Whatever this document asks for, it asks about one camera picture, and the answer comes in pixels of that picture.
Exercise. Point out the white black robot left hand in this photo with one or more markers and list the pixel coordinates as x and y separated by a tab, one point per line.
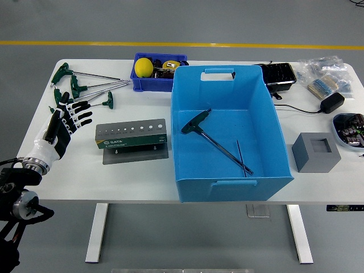
54	133

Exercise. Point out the grey green hex key stand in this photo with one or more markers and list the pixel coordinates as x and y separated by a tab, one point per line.
128	142

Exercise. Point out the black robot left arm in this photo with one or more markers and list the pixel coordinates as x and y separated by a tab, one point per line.
14	176

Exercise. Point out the dark brown tool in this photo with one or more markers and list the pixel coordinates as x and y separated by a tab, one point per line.
163	74

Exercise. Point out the large blue folding box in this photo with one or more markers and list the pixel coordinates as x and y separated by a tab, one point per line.
256	128

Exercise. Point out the white table leg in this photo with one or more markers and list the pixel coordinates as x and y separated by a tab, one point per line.
96	233
300	233

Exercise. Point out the small blue plastic bin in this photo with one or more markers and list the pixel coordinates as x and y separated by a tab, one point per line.
150	84

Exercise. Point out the yellow black tape measure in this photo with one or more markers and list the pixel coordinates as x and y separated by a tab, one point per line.
170	65

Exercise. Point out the metal floor plate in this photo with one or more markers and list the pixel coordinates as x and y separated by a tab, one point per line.
258	211

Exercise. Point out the black plastic tray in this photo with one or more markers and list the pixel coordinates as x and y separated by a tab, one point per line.
278	74

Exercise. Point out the grey cube block with recess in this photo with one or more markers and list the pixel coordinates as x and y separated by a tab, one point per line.
315	162

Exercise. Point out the taped resistor strip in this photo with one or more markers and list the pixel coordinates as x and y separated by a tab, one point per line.
321	85

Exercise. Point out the clear plastic parts bag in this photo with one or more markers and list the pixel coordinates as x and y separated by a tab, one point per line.
321	64
345	85

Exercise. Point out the black power adapter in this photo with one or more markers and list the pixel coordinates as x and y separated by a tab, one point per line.
332	102

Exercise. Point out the pale blue parts tray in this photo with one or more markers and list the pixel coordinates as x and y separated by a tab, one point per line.
337	133

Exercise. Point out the dark electronic components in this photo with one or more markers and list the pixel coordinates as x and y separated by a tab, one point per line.
352	128

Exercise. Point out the black table control panel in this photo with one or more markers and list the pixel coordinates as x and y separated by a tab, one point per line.
345	207

